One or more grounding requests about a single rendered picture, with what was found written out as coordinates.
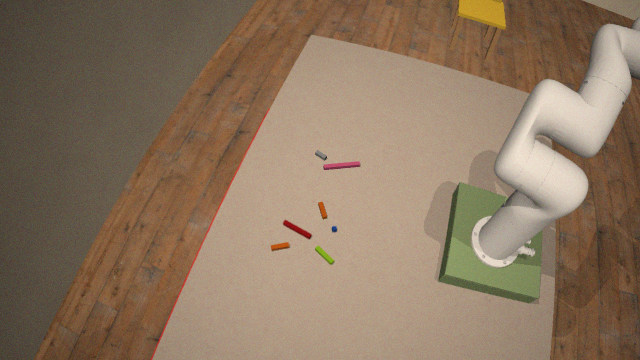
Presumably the red rod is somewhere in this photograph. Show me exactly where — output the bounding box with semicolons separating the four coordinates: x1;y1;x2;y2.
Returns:
283;220;312;239

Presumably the lime green rod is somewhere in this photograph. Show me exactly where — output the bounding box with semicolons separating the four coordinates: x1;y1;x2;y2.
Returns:
315;245;334;265

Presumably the orange rod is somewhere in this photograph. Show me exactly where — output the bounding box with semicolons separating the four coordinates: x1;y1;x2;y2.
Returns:
271;242;289;251
318;202;327;219

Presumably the dark pink rod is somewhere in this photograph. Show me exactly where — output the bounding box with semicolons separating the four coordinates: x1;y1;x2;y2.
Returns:
324;161;360;170

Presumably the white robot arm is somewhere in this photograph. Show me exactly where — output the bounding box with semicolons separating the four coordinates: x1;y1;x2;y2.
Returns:
471;17;640;268

